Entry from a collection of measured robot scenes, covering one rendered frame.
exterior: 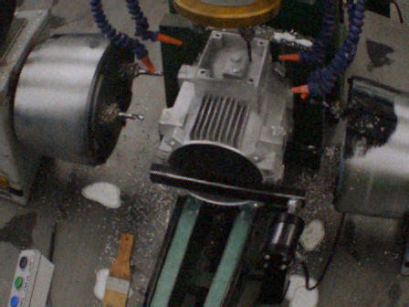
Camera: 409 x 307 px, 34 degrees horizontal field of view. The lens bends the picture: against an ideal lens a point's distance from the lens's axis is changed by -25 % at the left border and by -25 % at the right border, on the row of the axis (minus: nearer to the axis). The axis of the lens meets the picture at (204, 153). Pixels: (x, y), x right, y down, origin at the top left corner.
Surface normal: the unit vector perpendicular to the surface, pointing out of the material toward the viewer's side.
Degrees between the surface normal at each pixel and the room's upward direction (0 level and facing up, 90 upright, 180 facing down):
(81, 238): 0
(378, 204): 88
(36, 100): 47
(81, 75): 24
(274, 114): 0
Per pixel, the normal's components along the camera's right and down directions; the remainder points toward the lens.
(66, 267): -0.06, -0.61
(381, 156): -0.22, 0.09
